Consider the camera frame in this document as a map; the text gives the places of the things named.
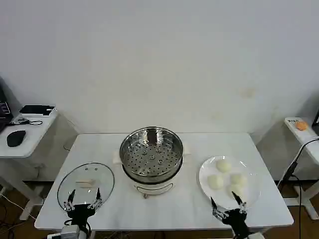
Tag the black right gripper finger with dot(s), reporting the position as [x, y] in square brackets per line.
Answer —
[238, 198]
[214, 205]

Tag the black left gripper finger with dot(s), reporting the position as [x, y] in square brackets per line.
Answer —
[71, 196]
[99, 196]

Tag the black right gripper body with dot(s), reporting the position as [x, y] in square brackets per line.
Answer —
[235, 220]

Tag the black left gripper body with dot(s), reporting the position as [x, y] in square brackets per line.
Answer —
[81, 214]

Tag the white steamed bun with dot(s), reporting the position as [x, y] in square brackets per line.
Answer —
[234, 188]
[238, 178]
[223, 165]
[215, 181]

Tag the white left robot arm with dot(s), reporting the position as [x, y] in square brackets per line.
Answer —
[71, 233]

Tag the round glass lid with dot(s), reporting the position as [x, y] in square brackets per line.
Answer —
[84, 174]

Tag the white round plate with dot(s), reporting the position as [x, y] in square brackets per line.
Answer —
[249, 171]

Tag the white electric cooker pot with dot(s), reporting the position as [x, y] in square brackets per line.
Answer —
[152, 186]

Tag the perforated steel steamer basket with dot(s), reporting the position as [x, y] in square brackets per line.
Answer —
[149, 159]

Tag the white side desk with mouse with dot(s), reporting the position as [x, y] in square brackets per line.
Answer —
[37, 134]

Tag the black computer mouse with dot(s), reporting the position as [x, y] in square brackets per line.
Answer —
[16, 138]

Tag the white side desk with button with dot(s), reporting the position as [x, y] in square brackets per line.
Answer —
[312, 147]

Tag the flat black box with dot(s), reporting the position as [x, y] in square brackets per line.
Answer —
[33, 109]

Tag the round orange button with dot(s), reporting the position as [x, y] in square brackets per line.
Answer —
[301, 126]

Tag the black laptop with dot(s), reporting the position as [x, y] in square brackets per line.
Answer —
[3, 109]

